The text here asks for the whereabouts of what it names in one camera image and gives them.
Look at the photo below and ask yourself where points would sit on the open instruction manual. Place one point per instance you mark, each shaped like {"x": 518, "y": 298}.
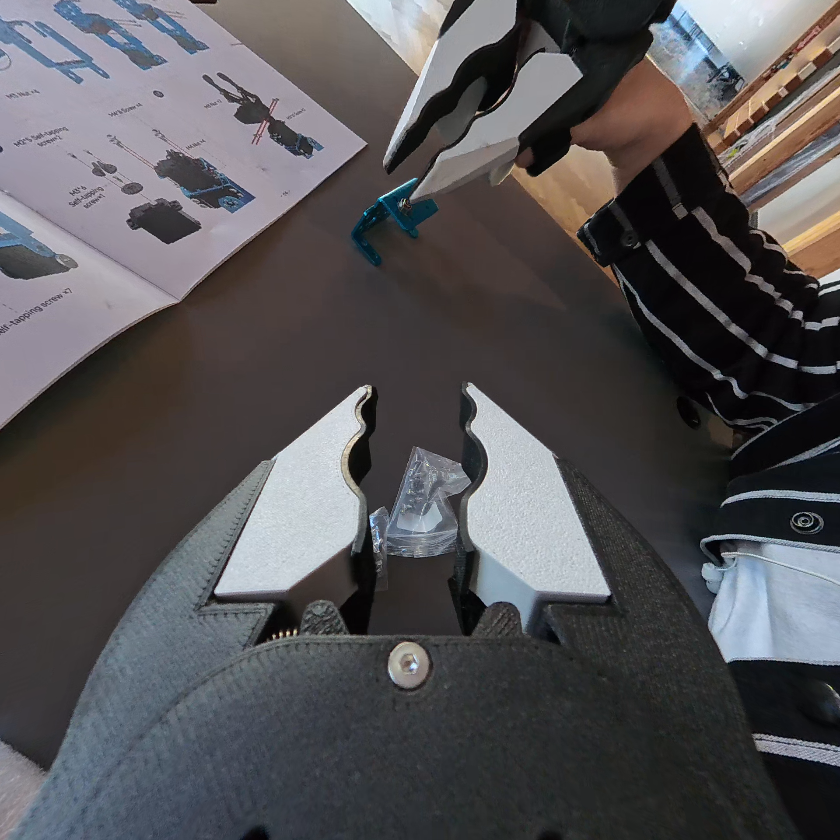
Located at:
{"x": 131, "y": 164}

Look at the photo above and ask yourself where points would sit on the blue metal bracket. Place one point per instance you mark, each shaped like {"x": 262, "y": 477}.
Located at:
{"x": 367, "y": 229}

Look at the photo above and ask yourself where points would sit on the wooden shelving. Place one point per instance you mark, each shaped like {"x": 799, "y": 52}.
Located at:
{"x": 787, "y": 85}

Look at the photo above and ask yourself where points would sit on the dark desk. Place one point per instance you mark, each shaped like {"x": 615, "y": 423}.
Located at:
{"x": 262, "y": 341}

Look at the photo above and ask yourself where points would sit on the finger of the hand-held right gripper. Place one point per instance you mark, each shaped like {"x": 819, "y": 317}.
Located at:
{"x": 512, "y": 124}
{"x": 453, "y": 59}

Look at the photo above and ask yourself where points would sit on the small clear screw bag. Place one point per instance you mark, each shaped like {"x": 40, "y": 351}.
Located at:
{"x": 379, "y": 538}

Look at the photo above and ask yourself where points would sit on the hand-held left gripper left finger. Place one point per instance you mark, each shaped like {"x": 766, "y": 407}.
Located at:
{"x": 295, "y": 518}

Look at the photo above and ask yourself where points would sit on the person's right hand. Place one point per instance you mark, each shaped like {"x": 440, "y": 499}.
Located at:
{"x": 630, "y": 124}

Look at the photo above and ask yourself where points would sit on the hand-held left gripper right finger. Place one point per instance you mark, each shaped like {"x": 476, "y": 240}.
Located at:
{"x": 525, "y": 512}

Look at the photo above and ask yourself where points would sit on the person's torso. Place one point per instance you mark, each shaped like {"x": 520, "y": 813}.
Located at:
{"x": 774, "y": 610}

